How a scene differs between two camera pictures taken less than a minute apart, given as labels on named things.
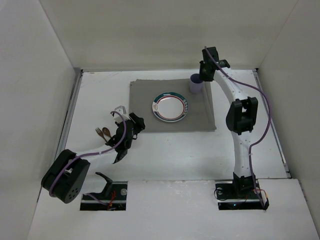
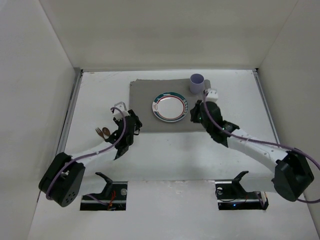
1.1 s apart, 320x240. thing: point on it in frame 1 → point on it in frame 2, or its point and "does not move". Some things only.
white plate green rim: (170, 107) does not move
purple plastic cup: (196, 84) does not move
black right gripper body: (204, 72) → (197, 111)
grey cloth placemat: (169, 105) does not move
